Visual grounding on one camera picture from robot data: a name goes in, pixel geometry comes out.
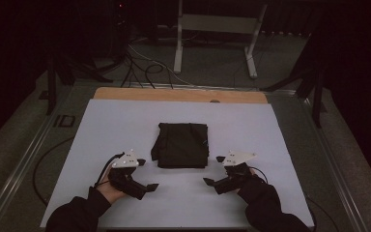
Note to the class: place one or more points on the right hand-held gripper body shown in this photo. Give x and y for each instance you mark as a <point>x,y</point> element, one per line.
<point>236,158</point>

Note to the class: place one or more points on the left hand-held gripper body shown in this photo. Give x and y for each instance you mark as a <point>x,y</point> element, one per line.
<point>126,160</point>

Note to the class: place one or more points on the black shorts with blue stripes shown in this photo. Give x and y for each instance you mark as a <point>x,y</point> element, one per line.
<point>180,145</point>

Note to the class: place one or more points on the person's right hand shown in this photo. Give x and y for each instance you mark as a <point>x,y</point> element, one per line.
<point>248,180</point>

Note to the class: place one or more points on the person's left hand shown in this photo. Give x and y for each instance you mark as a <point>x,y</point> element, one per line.
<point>109,191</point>

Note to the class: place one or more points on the white table sheet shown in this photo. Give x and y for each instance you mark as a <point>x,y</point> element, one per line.
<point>109,129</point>

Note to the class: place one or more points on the black metal stand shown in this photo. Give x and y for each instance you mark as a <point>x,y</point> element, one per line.
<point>317,103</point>
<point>51,90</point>

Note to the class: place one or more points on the dark equipment tower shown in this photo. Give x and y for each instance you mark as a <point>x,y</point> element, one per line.
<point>119,19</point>

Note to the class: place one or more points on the metal floor rail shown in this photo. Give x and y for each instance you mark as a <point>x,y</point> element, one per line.
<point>335,170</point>
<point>16,175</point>

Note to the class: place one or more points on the white metal stand frame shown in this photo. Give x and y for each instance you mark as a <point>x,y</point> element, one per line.
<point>219,24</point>

